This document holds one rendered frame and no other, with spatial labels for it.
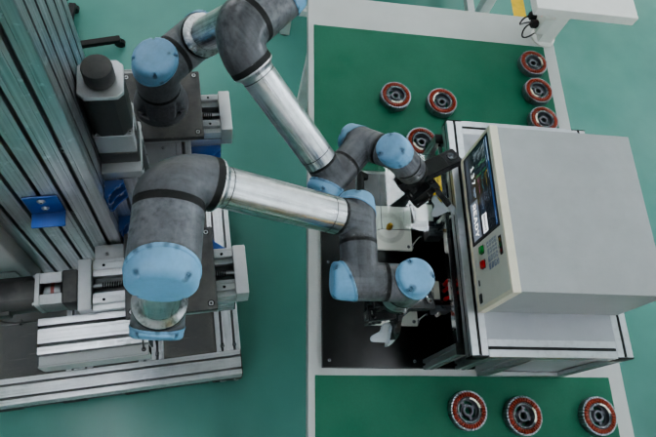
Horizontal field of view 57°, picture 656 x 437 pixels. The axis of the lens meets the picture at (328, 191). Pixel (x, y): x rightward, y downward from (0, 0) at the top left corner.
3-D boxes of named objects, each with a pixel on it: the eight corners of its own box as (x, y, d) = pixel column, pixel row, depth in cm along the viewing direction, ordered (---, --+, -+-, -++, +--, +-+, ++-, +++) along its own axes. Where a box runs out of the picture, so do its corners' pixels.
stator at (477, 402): (469, 440, 175) (473, 439, 172) (439, 412, 177) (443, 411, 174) (490, 410, 180) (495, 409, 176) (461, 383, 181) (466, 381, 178)
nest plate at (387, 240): (366, 250, 192) (367, 248, 191) (364, 206, 198) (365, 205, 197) (411, 252, 194) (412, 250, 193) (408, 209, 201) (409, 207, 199)
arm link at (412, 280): (392, 254, 113) (436, 256, 115) (379, 270, 123) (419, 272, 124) (395, 295, 110) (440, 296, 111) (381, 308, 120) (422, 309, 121)
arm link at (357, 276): (327, 251, 122) (380, 253, 123) (328, 305, 117) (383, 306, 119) (334, 237, 114) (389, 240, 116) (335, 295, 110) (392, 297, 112)
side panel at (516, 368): (476, 376, 183) (524, 360, 154) (475, 366, 185) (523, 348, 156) (561, 377, 188) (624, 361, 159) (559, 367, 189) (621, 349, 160)
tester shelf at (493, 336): (465, 359, 152) (471, 356, 148) (441, 127, 180) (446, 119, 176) (624, 361, 159) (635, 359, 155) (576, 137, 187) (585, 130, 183)
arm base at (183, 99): (135, 128, 167) (130, 109, 158) (133, 83, 173) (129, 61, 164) (190, 126, 170) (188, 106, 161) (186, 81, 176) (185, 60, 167)
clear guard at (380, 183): (356, 235, 168) (361, 227, 163) (354, 159, 178) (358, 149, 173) (468, 240, 173) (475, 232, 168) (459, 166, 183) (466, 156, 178)
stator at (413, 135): (414, 126, 217) (417, 120, 214) (439, 143, 216) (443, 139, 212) (398, 146, 212) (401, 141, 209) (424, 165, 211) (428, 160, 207)
